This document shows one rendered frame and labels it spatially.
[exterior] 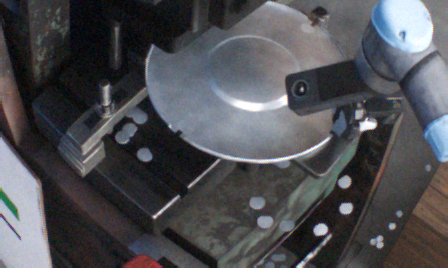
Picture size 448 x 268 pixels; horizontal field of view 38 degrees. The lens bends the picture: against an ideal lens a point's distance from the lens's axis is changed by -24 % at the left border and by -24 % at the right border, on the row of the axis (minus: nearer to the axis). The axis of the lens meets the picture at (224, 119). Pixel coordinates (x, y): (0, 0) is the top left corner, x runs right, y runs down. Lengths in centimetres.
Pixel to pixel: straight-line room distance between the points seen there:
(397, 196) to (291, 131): 98
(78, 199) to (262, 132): 32
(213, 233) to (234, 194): 8
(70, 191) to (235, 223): 27
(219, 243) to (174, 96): 21
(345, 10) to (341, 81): 152
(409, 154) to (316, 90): 119
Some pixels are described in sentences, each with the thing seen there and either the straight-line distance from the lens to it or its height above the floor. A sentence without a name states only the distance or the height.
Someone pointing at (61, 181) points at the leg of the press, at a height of 62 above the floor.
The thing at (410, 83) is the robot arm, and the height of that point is 107.
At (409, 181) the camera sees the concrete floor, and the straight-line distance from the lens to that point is 202.
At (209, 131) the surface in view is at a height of 79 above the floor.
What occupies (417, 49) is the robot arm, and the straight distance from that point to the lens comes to 74.
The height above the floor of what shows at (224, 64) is 80.
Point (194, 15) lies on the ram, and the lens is 98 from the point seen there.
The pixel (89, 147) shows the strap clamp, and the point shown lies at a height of 74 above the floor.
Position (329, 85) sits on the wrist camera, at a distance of 90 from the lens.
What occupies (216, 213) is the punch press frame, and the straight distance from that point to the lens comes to 113.
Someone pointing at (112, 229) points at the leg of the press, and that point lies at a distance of 114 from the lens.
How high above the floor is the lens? 161
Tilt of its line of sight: 51 degrees down
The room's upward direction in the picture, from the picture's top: 5 degrees clockwise
